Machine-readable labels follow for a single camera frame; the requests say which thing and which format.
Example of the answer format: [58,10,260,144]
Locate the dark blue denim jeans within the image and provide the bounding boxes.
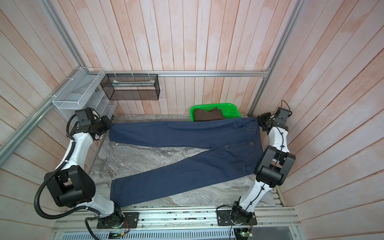
[109,117,263,207]

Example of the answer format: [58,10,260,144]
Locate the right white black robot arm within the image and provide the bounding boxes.
[231,107,296,225]

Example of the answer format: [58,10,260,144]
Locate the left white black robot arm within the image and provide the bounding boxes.
[44,114,124,228]

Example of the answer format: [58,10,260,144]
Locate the folded dark brown trousers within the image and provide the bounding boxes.
[194,108,225,122]

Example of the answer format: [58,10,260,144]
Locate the green perforated plastic basket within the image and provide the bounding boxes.
[190,103,242,122]

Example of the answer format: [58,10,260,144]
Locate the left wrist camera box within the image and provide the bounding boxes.
[75,107,97,127]

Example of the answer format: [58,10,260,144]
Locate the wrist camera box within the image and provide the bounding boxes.
[75,107,97,127]
[275,107,293,121]

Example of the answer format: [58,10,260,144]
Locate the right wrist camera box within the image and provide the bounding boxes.
[275,107,293,121]

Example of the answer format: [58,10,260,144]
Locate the white wire mesh shelf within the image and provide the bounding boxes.
[53,68,117,122]

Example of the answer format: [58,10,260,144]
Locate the horizontal aluminium wall rail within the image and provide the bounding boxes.
[89,68,269,78]

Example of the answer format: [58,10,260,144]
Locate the black mesh wall basket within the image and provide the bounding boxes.
[101,73,161,101]

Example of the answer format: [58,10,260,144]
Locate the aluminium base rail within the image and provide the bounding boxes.
[50,205,302,240]

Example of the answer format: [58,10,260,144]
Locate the black corrugated cable hose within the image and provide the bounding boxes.
[33,113,103,240]

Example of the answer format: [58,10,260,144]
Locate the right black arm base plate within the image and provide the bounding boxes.
[216,206,258,227]

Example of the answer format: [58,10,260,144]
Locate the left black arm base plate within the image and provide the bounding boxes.
[97,212,139,229]

